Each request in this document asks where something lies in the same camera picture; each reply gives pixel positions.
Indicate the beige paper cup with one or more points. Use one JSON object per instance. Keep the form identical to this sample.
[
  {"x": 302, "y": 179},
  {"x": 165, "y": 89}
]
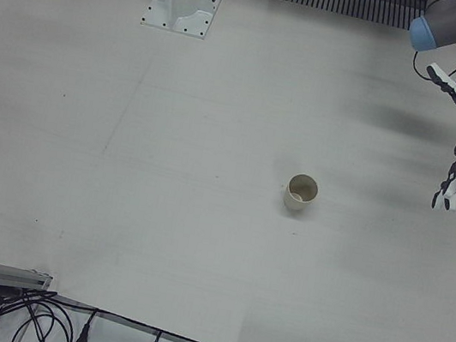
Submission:
[{"x": 291, "y": 207}]

